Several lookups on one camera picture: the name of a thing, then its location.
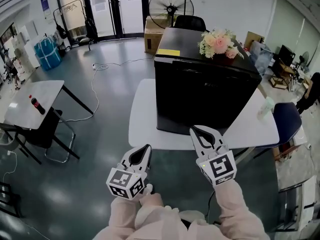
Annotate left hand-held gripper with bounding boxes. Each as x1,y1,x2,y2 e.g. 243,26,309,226
106,144,153,200

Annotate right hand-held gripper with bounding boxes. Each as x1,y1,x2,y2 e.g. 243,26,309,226
189,125,238,187

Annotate black mini fridge door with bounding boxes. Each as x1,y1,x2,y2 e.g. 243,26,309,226
153,57,263,136

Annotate person's right forearm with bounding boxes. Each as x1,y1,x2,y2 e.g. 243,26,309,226
212,178,271,240

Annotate person's left forearm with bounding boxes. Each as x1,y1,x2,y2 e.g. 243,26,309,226
93,195,141,240

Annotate person's white shoe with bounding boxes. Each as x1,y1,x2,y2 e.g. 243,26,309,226
143,183,154,197

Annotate person's pink trouser leg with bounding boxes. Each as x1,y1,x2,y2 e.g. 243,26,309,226
139,192,165,211

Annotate pale green plastic bottle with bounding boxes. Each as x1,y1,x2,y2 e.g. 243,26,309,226
257,96,276,121

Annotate person's pink coat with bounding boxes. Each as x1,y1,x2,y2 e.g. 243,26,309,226
117,205,226,240

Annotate navy blue chair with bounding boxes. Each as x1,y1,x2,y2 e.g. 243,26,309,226
253,101,303,160

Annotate white-topped wooden side table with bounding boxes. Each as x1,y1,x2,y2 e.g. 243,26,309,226
272,126,308,162

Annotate pink flower bouquet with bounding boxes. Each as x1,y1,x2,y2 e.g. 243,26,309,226
197,28,245,60

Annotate clear plastic storage bag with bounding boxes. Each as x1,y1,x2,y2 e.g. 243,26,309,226
249,40,275,75

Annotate wooden rack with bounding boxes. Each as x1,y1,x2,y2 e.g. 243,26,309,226
268,61,296,90

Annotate brown cardboard sheet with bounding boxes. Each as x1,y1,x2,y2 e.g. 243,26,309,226
244,30,265,51

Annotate cola bottle red cap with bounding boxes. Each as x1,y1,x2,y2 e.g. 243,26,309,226
28,94,46,116

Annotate grey marble table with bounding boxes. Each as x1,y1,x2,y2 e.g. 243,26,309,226
0,80,95,165

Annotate brown cardboard box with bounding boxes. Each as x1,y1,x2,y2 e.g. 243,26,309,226
144,15,167,54

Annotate black office chair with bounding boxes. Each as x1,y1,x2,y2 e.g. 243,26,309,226
173,15,207,33

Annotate small black floor fan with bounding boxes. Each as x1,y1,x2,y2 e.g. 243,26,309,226
297,51,310,70

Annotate black backpack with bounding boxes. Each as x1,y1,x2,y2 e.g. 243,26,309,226
84,18,99,51

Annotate blue wrapped bundle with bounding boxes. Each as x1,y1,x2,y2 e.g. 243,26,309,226
33,35,63,72

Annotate white window blind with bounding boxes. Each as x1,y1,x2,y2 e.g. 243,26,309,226
266,0,320,67

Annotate large black floor fan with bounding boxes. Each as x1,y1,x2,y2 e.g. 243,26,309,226
148,0,195,30

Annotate black-framed glass doors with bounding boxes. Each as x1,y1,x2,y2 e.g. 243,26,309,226
54,0,151,44

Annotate black hanging bag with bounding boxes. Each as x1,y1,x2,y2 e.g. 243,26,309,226
55,23,68,40

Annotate white cabinet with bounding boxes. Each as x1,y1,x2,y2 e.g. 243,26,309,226
11,21,42,71

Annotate white extension cable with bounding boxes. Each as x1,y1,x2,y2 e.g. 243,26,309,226
63,56,156,122

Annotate white table with black frame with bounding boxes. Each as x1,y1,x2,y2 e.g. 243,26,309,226
277,175,320,232

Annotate blue wall poster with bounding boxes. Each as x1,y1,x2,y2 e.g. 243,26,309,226
40,0,51,19

